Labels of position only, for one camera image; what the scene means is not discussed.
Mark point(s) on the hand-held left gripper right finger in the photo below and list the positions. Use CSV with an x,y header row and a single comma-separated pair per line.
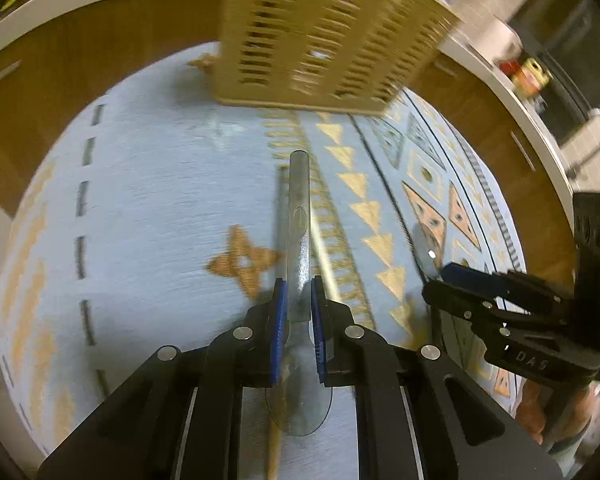
x,y
318,325

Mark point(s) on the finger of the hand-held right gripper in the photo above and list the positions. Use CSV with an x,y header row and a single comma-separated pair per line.
x,y
460,300
465,274

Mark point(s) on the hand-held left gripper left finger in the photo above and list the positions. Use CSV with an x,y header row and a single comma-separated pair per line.
x,y
279,320

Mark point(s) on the clear plastic spoon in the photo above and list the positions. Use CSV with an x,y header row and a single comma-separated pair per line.
x,y
427,250
299,210

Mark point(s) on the yellow plastic utensil basket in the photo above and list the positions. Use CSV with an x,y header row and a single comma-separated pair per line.
x,y
320,35

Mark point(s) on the person's right hand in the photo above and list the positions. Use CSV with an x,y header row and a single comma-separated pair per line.
x,y
532,410

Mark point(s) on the wooden cabinet door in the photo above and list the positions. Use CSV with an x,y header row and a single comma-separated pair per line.
x,y
10,130
432,87
170,30
530,200

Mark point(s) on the blue patterned tablecloth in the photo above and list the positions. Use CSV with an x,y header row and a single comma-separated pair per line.
x,y
155,210

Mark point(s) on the yellow detergent bottle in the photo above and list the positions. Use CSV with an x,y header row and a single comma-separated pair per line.
x,y
532,76

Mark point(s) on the red container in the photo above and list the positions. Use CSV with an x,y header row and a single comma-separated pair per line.
x,y
508,67

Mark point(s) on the dark window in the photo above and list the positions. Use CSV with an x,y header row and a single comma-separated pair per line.
x,y
570,50

